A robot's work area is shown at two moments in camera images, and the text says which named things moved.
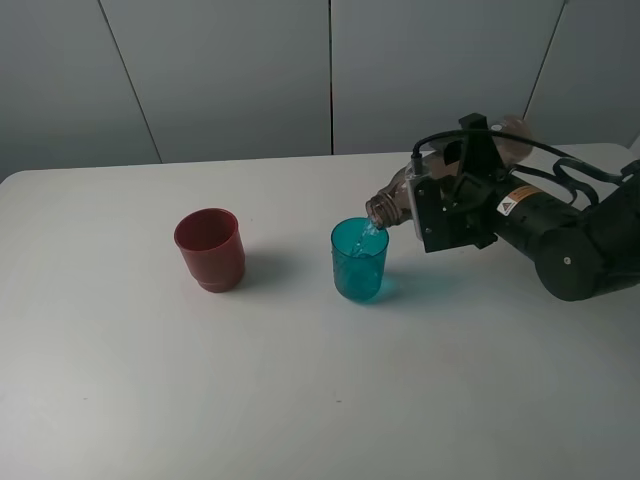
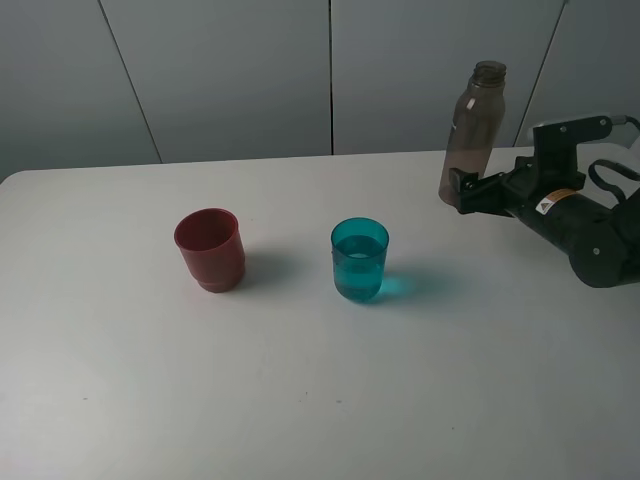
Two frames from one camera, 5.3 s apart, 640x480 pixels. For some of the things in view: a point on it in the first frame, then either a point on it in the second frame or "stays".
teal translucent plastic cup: (358, 247) stays
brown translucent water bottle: (391, 205) → (477, 125)
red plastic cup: (211, 244) stays
